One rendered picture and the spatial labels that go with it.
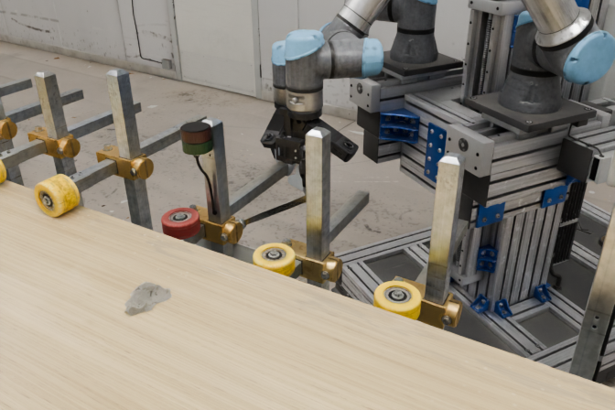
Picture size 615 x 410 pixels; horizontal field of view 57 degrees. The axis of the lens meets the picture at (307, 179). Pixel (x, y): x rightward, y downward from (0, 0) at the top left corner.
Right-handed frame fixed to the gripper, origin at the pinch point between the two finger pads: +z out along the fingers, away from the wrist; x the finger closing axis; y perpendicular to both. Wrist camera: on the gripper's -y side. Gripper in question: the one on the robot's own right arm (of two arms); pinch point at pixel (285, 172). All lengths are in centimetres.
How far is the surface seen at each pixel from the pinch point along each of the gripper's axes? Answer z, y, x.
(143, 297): -8, -67, -13
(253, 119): 83, 206, 157
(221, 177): -15.3, -34.4, -5.8
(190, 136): -27, -42, -5
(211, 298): -7, -60, -22
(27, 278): -7, -72, 10
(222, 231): -3.0, -36.6, -6.5
